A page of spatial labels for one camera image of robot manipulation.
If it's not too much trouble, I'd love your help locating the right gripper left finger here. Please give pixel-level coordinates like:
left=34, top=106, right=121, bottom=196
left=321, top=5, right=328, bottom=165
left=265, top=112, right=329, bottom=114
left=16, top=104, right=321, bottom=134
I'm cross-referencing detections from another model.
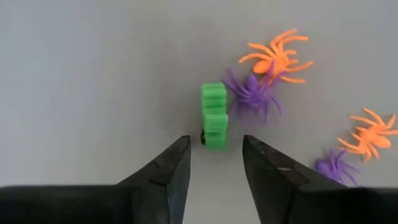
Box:
left=0, top=134, right=192, bottom=224

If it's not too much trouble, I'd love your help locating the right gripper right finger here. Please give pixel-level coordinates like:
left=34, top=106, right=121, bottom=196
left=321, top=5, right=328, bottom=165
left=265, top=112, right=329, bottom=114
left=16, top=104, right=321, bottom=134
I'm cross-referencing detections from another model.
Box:
left=242, top=134, right=398, bottom=224

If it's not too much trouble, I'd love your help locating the purple plastic spider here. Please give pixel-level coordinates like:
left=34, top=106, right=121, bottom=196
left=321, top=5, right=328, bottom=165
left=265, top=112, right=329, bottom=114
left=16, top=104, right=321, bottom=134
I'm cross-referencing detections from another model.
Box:
left=313, top=148, right=362, bottom=187
left=221, top=67, right=284, bottom=126

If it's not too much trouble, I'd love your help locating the orange plastic spider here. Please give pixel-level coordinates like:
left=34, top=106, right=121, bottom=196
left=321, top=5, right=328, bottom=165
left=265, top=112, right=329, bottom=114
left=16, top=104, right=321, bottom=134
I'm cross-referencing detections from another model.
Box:
left=238, top=28, right=315, bottom=85
left=336, top=107, right=398, bottom=163

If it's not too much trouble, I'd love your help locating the green toy block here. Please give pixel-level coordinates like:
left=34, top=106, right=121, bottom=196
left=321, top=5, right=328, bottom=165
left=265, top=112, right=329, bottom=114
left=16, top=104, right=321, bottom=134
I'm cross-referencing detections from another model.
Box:
left=200, top=82, right=230, bottom=152

